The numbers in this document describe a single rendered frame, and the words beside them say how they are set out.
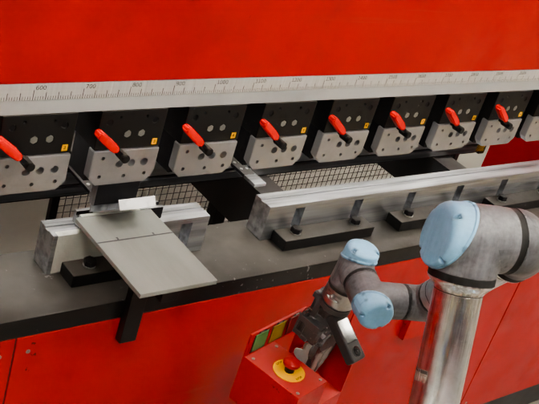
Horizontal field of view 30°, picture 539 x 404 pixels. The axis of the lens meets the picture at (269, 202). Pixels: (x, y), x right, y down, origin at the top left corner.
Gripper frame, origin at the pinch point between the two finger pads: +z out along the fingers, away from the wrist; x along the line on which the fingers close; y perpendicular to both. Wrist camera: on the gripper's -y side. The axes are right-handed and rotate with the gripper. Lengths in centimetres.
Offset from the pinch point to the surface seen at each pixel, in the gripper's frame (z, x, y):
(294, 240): -14.9, -15.1, 24.9
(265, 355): -4.1, 10.5, 7.3
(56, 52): -61, 52, 49
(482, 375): 47, -113, -10
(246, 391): 3.1, 15.1, 5.5
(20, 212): 87, -62, 160
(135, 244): -24, 34, 33
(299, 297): -3.1, -14.7, 17.2
